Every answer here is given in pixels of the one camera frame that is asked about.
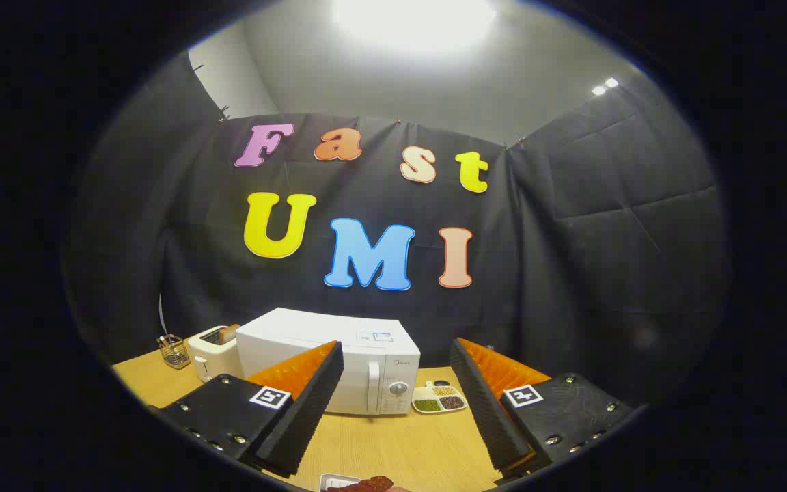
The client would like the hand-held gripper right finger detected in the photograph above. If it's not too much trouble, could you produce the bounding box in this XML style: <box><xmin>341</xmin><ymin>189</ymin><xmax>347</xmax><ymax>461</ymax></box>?
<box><xmin>450</xmin><ymin>337</ymin><xmax>633</xmax><ymax>479</ymax></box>

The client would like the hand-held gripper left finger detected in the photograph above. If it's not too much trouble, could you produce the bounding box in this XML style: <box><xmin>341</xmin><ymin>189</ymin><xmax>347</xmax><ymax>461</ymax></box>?
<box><xmin>158</xmin><ymin>340</ymin><xmax>345</xmax><ymax>479</ymax></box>

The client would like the white toaster oven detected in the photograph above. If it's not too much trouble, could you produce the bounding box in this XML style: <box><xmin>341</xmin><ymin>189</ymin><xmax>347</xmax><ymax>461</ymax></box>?
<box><xmin>235</xmin><ymin>307</ymin><xmax>422</xmax><ymax>416</ymax></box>

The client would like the brown meat slice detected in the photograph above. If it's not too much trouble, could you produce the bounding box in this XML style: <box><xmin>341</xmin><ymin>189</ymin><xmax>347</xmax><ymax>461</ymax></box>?
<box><xmin>329</xmin><ymin>476</ymin><xmax>394</xmax><ymax>492</ymax></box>

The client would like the white pop-up toaster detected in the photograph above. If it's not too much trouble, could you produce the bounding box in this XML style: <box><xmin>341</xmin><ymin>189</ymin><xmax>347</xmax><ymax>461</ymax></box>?
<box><xmin>187</xmin><ymin>325</ymin><xmax>244</xmax><ymax>383</ymax></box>

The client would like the white divided dish with beans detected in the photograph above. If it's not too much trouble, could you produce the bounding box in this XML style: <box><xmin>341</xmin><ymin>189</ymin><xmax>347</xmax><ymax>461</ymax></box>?
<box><xmin>412</xmin><ymin>381</ymin><xmax>468</xmax><ymax>415</ymax></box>

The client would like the white tray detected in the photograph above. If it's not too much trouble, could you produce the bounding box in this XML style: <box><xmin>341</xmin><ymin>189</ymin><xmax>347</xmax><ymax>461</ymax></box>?
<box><xmin>318</xmin><ymin>473</ymin><xmax>363</xmax><ymax>492</ymax></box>

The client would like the ceiling light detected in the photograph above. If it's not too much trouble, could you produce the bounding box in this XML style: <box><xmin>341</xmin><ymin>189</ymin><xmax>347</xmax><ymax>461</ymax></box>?
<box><xmin>331</xmin><ymin>0</ymin><xmax>498</xmax><ymax>54</ymax></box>

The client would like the wire mesh holder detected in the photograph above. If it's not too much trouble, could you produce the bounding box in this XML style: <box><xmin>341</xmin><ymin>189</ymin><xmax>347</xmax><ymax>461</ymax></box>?
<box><xmin>158</xmin><ymin>333</ymin><xmax>191</xmax><ymax>370</ymax></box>

